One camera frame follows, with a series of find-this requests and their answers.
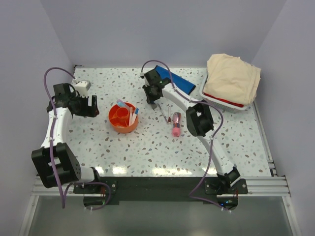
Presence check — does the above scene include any blue cap white pen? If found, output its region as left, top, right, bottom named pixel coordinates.
left=132, top=108, right=139, bottom=125

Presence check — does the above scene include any orange cap white pen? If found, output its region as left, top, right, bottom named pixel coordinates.
left=128, top=107, right=133, bottom=126

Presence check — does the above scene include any orange round organizer container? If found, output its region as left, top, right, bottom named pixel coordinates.
left=108, top=102, right=138, bottom=133

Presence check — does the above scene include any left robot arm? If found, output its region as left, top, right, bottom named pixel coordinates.
left=31, top=83, right=102, bottom=193

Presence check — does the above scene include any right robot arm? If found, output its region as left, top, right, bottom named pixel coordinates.
left=140, top=69, right=241, bottom=193

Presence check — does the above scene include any red tip clear pen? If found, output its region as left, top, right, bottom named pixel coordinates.
left=168, top=106, right=172, bottom=123

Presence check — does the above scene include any pink patterned tube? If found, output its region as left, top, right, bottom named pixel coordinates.
left=172, top=112, right=181, bottom=137

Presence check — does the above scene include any white plastic basket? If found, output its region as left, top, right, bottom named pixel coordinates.
left=199, top=75, right=248, bottom=113

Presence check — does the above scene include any beige folded cloth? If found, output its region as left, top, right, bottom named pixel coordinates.
left=203, top=54, right=261, bottom=106

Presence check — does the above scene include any red cloth in basket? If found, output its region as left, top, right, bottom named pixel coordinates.
left=203, top=93, right=244, bottom=108

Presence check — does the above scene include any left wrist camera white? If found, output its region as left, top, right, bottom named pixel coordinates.
left=72, top=79, right=91, bottom=98

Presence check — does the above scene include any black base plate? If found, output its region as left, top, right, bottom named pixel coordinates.
left=73, top=177, right=249, bottom=210

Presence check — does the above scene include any aluminium rail frame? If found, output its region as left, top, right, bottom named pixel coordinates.
left=20, top=105, right=301, bottom=236

